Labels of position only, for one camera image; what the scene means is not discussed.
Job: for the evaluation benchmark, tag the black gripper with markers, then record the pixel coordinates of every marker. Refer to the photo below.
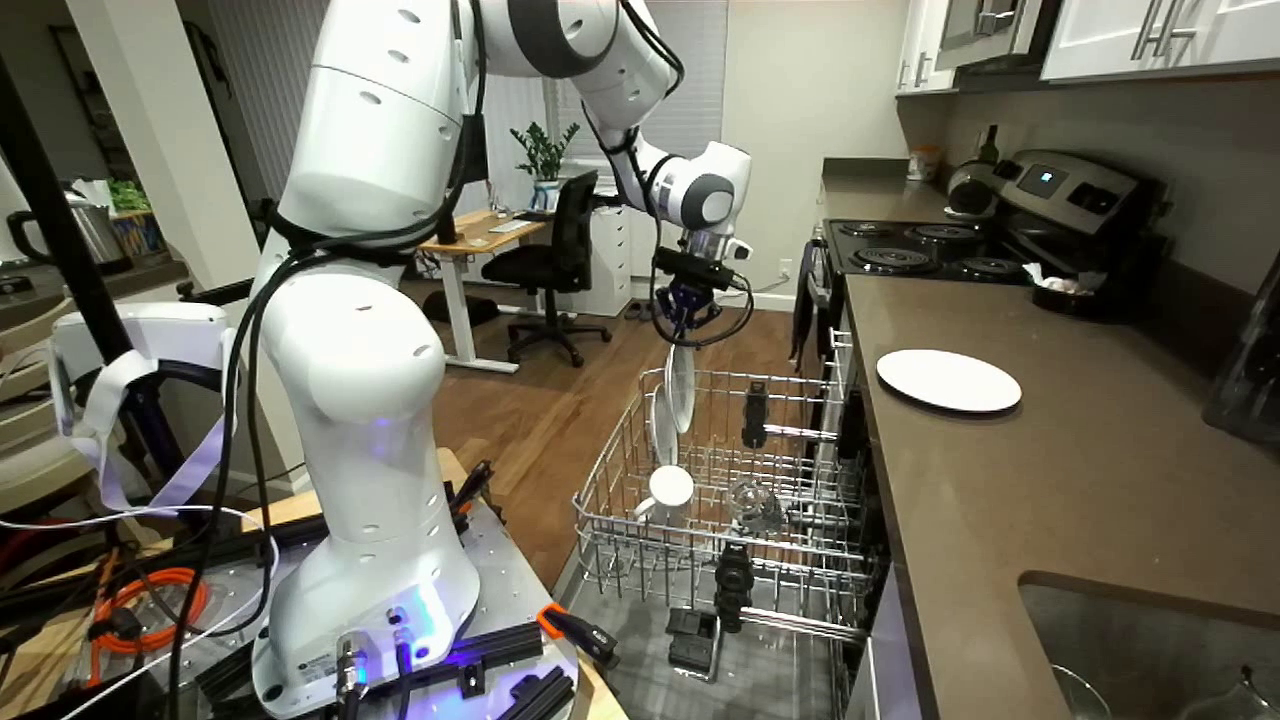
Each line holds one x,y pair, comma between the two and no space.
698,284

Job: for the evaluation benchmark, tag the clear wine glass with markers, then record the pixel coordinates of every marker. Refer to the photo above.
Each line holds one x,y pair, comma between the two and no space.
763,510

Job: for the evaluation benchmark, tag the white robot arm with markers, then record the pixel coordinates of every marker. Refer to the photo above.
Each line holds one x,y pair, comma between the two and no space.
362,363

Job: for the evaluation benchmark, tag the stainless dishwasher door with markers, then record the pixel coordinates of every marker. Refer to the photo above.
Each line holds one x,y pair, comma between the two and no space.
786,687

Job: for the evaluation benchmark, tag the white drawer unit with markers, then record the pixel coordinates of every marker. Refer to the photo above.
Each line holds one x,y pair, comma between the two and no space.
611,273

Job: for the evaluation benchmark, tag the black office chair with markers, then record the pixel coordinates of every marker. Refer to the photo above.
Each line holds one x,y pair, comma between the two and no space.
567,262

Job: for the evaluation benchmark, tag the white mug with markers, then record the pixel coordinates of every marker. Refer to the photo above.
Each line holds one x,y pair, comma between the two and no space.
668,487

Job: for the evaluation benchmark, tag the white desk wooden top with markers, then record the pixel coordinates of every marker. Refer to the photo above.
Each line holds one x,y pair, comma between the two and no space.
463,324

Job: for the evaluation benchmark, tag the green potted plant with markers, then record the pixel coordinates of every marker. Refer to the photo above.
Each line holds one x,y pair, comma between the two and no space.
546,149

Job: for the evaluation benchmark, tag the small black clamp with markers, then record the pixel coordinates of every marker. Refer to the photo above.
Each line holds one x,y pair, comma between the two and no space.
468,489

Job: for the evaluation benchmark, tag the metal robot mounting table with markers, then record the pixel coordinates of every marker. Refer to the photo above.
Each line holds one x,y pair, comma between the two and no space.
513,563

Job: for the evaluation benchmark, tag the black plastic block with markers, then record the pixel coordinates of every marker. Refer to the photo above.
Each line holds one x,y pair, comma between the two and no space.
693,641

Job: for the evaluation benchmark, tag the black orange clamp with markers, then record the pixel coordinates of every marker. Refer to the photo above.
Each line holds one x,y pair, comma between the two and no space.
586,636

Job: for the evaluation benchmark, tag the black kettle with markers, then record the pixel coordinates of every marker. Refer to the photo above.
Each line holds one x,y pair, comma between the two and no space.
973,194

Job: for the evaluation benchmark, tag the black bar clamp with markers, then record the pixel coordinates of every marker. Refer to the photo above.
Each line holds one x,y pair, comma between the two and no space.
503,651
543,699

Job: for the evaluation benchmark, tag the narrow white upper cabinet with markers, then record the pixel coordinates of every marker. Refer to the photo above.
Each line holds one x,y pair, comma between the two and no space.
923,44

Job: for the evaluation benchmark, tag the white crumpled paper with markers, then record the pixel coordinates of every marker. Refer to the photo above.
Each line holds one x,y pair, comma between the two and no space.
1062,283

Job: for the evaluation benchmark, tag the black tray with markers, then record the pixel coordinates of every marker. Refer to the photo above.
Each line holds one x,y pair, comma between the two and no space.
1086,307

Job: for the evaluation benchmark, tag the wooden board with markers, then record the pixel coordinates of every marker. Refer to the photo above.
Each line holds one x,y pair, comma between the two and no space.
287,510

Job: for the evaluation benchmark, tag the dark range hood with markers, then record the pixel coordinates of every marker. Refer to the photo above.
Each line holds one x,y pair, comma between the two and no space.
992,25

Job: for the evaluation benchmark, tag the steel kitchen sink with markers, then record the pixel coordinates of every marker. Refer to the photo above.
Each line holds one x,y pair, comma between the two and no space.
1146,641

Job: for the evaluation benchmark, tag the cluttered bookshelf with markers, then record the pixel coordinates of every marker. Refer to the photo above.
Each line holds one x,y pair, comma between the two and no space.
104,223

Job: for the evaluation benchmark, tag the black stand pole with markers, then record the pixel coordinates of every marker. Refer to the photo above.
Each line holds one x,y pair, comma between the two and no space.
64,232

